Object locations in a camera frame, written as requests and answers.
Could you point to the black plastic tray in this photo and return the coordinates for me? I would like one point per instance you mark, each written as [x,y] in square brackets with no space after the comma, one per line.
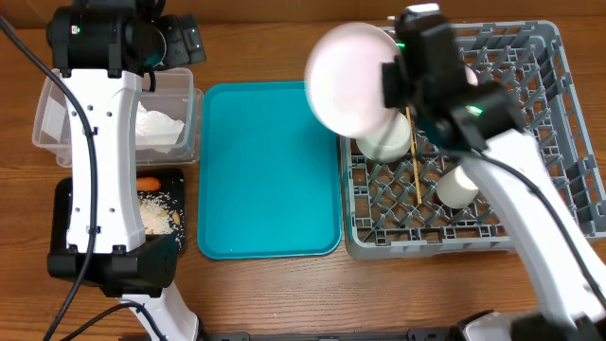
[172,181]

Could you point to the white napkin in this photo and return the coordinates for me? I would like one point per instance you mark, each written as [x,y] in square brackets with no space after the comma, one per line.
[156,130]

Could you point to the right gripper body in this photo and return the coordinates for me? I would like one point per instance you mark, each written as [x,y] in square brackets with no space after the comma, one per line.
[403,93]

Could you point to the white cup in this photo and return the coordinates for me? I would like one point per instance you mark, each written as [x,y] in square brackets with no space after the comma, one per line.
[455,189]

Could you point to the orange carrot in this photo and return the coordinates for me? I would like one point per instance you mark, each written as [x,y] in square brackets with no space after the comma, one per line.
[147,184]

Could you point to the large white plate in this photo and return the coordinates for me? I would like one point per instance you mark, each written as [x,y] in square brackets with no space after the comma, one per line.
[344,79]

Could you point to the food scraps pile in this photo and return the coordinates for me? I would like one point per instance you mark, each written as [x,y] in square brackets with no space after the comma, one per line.
[163,215]

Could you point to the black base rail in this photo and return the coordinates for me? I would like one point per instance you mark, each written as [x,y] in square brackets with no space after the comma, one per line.
[418,334]

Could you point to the clear plastic bin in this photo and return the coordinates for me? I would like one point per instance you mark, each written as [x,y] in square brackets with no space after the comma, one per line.
[174,95]

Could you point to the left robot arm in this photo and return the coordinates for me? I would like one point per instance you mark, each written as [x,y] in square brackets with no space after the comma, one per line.
[101,51]

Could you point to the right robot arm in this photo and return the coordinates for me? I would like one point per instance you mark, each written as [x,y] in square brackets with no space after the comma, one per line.
[480,125]

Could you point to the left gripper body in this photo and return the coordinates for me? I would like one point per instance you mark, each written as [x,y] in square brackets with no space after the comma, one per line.
[177,54]

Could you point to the teal plastic tray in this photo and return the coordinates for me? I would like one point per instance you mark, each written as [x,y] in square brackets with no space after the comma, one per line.
[269,180]

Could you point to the wooden chopstick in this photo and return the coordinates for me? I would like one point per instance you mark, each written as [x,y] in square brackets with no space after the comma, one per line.
[413,152]

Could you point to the grey dish rack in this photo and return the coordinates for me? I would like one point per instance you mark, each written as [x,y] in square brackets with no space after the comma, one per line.
[384,220]

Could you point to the green-rimmed white bowl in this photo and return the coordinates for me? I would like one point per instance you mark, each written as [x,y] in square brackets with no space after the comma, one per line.
[389,143]

